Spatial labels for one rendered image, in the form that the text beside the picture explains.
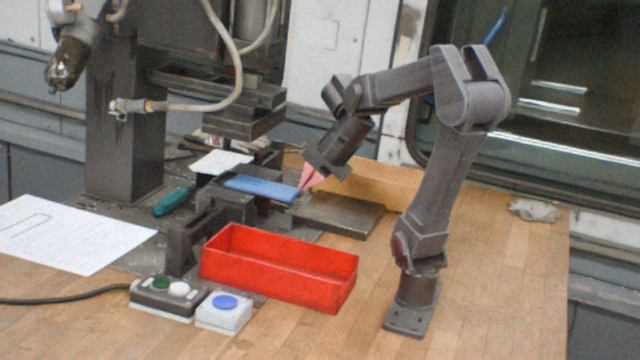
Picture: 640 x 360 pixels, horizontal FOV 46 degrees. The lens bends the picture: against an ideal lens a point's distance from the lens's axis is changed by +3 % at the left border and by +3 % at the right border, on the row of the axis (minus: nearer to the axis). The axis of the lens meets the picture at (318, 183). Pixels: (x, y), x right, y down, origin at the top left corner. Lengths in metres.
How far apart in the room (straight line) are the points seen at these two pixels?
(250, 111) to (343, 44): 0.67
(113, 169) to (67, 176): 1.02
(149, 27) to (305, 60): 0.72
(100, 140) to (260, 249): 0.41
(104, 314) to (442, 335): 0.53
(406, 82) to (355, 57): 0.80
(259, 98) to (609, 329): 1.13
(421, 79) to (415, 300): 0.37
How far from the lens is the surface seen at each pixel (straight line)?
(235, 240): 1.38
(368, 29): 1.98
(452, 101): 1.10
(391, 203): 1.65
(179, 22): 1.41
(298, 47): 2.06
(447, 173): 1.16
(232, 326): 1.15
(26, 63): 2.56
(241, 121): 1.35
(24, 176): 2.69
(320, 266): 1.33
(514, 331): 1.31
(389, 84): 1.25
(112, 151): 1.54
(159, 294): 1.19
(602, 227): 1.95
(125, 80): 1.49
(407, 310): 1.27
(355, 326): 1.22
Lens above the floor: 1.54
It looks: 21 degrees down
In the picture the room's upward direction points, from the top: 7 degrees clockwise
